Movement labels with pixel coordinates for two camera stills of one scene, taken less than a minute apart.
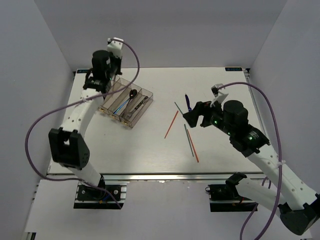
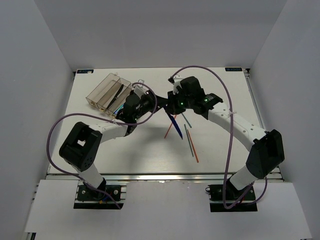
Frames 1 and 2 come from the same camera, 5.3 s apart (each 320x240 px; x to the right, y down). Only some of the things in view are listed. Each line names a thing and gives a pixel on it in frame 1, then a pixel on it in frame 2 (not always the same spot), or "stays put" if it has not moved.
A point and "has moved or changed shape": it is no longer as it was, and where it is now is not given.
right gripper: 204,109 → 171,107
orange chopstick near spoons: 171,124 stays put
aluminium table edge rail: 158,177 stays put
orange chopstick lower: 193,145 stays put
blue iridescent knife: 189,108 has moved or changed shape
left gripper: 118,60 → 150,98
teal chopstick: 189,140 stays put
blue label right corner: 233,69 stays put
